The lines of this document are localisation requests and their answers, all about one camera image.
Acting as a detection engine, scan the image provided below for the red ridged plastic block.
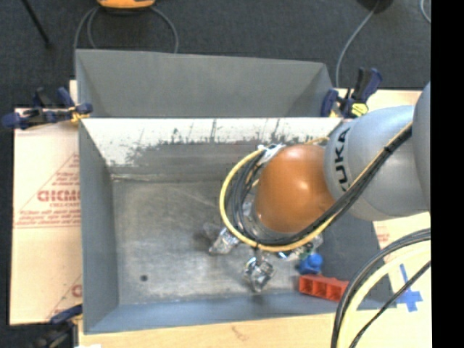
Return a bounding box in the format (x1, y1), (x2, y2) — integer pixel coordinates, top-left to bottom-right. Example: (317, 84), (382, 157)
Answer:
(298, 274), (350, 302)

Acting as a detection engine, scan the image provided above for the blue plastic toy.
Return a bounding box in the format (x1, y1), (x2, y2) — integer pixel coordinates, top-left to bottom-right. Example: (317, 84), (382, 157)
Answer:
(296, 253), (324, 277)

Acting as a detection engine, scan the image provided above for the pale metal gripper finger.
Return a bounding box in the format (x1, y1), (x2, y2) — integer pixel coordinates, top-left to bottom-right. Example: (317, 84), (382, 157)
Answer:
(242, 260), (260, 292)
(258, 260), (276, 292)

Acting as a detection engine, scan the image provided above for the grey metal bin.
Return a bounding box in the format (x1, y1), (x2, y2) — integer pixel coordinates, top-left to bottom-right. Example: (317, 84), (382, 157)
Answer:
(74, 49), (393, 335)

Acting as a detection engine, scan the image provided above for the brown cardboard board red print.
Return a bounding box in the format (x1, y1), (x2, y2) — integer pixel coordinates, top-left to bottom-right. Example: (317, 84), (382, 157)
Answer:
(8, 107), (84, 326)

